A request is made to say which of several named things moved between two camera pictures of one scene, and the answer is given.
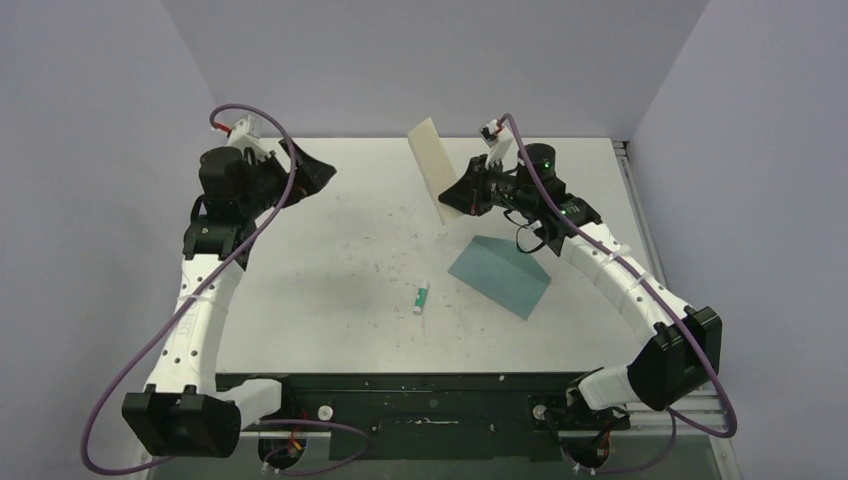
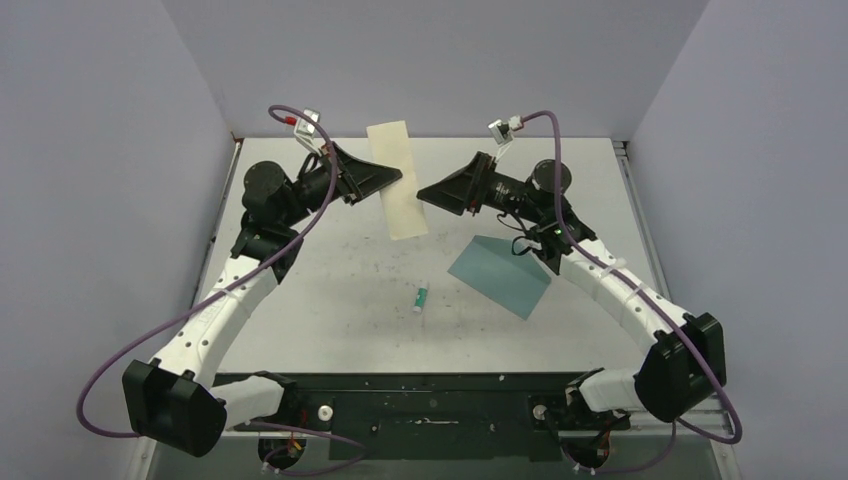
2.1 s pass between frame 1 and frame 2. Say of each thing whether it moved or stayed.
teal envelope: stayed
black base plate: stayed
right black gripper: stayed
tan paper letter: moved
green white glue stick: stayed
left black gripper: moved
